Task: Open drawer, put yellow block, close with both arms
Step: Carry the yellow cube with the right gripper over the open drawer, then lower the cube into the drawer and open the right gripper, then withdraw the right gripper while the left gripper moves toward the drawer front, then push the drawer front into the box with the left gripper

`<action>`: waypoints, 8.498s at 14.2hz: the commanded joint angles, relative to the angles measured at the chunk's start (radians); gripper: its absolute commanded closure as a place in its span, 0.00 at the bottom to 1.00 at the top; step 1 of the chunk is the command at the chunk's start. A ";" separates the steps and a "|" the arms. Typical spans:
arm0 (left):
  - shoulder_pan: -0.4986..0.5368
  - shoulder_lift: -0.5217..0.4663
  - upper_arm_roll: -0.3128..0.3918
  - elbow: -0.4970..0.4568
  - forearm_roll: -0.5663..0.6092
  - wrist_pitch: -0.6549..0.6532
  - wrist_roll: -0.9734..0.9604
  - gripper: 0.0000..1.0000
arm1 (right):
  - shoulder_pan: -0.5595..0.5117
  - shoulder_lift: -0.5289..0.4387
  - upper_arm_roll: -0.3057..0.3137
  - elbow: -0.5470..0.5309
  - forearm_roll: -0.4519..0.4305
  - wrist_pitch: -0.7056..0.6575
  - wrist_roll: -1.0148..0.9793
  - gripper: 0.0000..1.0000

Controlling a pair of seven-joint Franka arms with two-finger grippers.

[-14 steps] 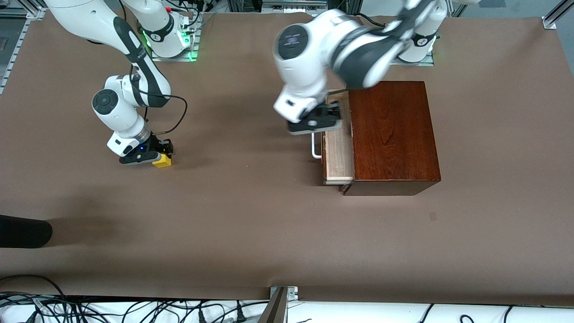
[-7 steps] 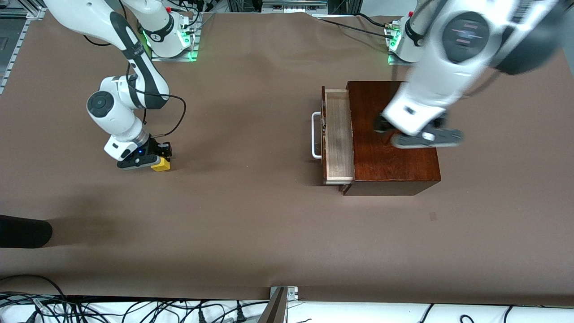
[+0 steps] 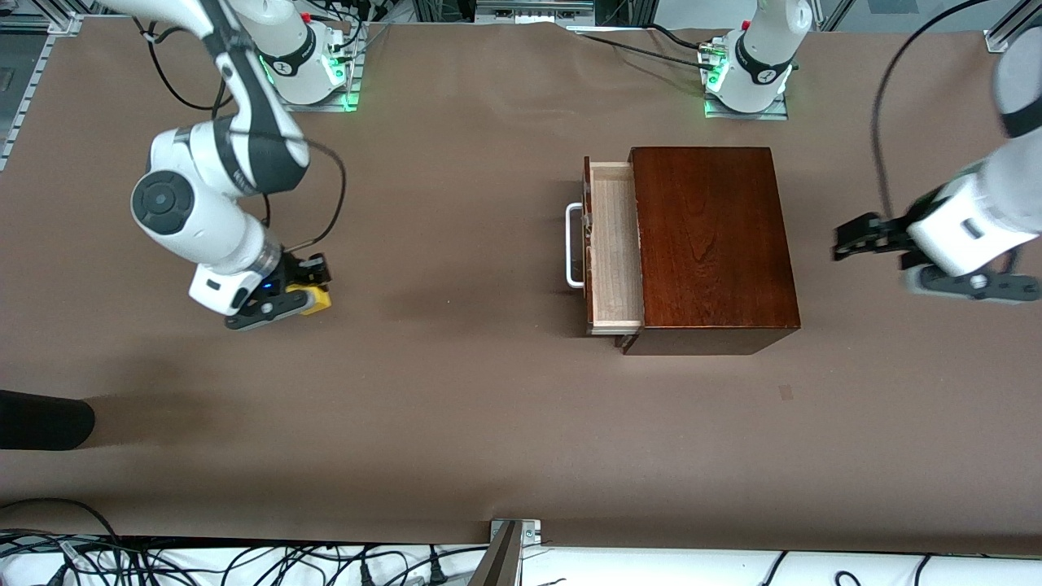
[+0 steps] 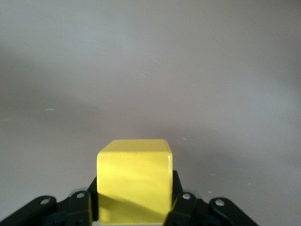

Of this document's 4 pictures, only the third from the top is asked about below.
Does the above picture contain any yellow cube block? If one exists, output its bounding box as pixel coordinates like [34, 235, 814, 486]
[287, 285, 332, 315]

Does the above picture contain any wooden drawer with white handle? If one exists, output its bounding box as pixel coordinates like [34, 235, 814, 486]
[566, 156, 646, 336]

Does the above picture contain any dark wooden drawer cabinet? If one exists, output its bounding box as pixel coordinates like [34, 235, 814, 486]
[616, 146, 802, 356]

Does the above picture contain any brown paper table cover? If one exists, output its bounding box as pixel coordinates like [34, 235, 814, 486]
[0, 16, 1042, 556]

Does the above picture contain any black rounded cylinder object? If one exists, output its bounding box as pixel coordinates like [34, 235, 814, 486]
[0, 390, 96, 451]

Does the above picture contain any silver device panel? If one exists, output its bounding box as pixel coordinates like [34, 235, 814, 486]
[476, 0, 595, 22]

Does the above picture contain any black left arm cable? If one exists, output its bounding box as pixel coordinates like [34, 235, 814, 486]
[873, 0, 990, 216]

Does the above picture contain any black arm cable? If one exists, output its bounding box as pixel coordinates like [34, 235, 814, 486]
[265, 138, 348, 251]
[873, 0, 990, 216]

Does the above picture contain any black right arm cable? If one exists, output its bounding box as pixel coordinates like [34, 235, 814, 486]
[265, 138, 348, 251]

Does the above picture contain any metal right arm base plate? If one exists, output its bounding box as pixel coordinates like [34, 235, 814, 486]
[274, 24, 363, 113]

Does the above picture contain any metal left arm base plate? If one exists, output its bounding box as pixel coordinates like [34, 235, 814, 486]
[702, 37, 789, 121]

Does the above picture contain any black looping cable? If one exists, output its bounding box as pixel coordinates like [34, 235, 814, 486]
[134, 18, 233, 113]

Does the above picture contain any aluminium corner bracket rail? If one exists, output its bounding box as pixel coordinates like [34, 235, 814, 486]
[983, 0, 1042, 54]

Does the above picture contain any short black table cable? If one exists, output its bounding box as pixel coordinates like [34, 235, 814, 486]
[643, 23, 709, 51]

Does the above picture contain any long black table cable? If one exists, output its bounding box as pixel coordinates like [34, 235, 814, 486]
[570, 31, 725, 70]

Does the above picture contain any thick black floor cable loop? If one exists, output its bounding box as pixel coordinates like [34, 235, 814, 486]
[0, 498, 123, 544]

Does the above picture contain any aluminium table edge rail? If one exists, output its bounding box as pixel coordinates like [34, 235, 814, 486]
[0, 34, 56, 173]

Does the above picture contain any small silver metal bracket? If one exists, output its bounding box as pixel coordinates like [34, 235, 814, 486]
[490, 518, 542, 548]

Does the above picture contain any aluminium frame extrusion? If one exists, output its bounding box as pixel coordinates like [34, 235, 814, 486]
[0, 0, 84, 35]

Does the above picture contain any dark aluminium post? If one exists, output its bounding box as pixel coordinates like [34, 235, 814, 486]
[468, 521, 523, 586]

